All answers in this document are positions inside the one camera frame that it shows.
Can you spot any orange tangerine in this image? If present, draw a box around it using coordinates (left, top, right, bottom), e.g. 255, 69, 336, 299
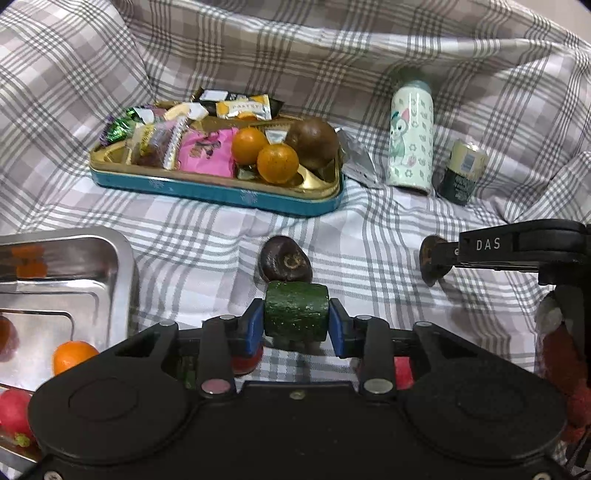
52, 340, 100, 377

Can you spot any green drink can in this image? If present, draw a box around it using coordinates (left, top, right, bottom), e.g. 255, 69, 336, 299
437, 140, 489, 206

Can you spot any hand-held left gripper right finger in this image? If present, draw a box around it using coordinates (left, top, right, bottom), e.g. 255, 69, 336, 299
325, 298, 490, 398

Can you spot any stainless steel tray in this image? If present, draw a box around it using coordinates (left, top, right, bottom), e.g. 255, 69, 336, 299
0, 227, 140, 464

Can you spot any white cartoon print bottle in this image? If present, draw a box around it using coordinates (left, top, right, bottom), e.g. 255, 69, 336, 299
386, 79, 435, 195

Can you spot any yellow pastry packet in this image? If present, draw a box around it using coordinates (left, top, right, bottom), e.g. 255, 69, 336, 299
215, 95, 271, 122

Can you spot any brown kiwi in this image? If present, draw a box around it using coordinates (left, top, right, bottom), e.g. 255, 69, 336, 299
285, 117, 339, 172

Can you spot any person's right hand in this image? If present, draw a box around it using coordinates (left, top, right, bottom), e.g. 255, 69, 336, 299
536, 298, 565, 337

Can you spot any dark water chestnut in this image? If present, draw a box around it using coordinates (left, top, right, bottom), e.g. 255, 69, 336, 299
259, 235, 313, 284
420, 234, 448, 287

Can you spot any black snack packet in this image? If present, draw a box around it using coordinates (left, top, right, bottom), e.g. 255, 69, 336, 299
192, 89, 285, 115

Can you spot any red radish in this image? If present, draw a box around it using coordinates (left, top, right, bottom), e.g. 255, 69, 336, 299
0, 389, 36, 443

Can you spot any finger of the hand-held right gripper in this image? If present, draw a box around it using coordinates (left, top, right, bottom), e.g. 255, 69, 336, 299
436, 229, 541, 273

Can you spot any silver foil packet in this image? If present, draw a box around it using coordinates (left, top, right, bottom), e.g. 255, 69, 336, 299
334, 128, 378, 186

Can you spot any red cherry tomato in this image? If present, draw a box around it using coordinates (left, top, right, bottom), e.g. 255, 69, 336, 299
0, 316, 20, 363
394, 357, 415, 389
231, 346, 264, 376

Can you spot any white candy wrapper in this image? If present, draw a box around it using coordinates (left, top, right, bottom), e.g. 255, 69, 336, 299
165, 102, 209, 123

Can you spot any small orange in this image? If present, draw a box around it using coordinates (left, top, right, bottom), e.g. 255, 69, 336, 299
257, 143, 300, 184
231, 127, 269, 166

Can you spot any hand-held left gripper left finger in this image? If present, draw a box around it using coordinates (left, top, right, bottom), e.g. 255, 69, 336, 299
104, 298, 266, 398

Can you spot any clear brown snack packet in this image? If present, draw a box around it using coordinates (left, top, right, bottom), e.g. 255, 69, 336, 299
130, 117, 188, 169

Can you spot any green foil candy wrapper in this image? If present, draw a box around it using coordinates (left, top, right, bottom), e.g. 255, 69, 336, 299
102, 107, 145, 145

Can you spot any teal and gold tin box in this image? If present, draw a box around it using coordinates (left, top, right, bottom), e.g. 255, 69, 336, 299
89, 98, 345, 219

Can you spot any pink snack packet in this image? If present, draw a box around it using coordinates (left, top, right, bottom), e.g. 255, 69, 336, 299
178, 129, 239, 177

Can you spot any grey plaid blanket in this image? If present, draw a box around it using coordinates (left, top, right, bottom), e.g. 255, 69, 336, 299
0, 0, 591, 480

